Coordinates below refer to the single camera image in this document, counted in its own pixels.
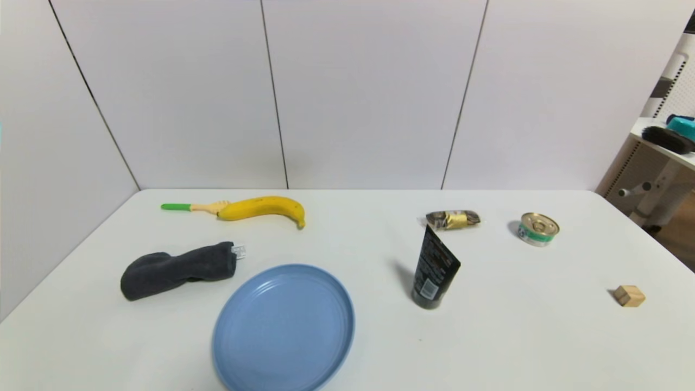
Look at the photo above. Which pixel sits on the yellow banana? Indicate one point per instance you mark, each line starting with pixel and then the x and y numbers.
pixel 255 208

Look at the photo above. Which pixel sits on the blue round plate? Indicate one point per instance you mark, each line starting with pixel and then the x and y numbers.
pixel 282 326

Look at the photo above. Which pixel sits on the teal plastic object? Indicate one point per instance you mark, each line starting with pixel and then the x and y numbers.
pixel 685 126

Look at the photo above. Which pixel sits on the black squeeze tube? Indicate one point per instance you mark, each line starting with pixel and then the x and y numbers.
pixel 431 266

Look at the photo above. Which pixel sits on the wrapped snack bar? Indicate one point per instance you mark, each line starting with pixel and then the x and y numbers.
pixel 456 220

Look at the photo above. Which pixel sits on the dark grey rolled sock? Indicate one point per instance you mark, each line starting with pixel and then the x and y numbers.
pixel 174 269

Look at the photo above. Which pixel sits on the small tin can green label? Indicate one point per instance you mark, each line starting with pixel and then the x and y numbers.
pixel 537 228

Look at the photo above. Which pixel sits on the small wooden cube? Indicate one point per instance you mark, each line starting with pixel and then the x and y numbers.
pixel 630 296

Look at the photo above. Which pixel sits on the white side desk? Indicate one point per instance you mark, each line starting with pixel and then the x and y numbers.
pixel 659 184

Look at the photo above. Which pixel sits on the black bristle brush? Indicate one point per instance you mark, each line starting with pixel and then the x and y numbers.
pixel 668 138

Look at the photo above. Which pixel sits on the white perforated pegboard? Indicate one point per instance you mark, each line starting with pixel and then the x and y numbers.
pixel 681 81

